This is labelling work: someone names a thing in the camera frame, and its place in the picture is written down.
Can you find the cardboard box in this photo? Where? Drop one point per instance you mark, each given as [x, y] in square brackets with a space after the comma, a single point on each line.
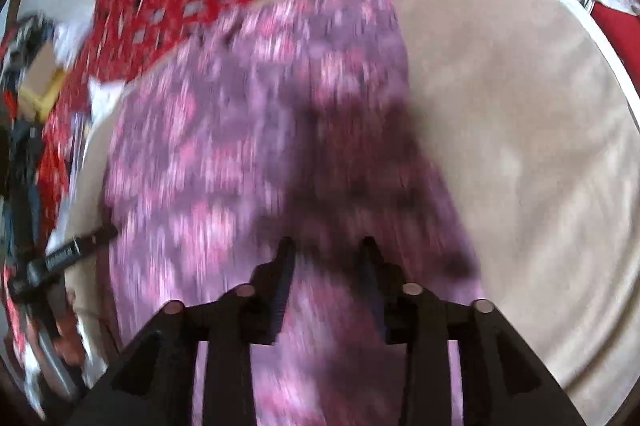
[42, 81]

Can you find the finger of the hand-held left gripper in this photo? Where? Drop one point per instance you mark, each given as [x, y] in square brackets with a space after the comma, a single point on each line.
[75, 250]

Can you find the purple floral garment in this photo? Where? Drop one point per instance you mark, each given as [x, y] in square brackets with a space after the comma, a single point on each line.
[240, 131]

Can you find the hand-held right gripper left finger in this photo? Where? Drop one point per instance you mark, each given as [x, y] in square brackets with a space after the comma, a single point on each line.
[281, 291]

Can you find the beige blanket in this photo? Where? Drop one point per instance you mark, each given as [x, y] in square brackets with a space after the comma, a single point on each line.
[525, 156]

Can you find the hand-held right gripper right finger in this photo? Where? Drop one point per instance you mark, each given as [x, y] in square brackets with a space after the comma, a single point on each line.
[371, 291]

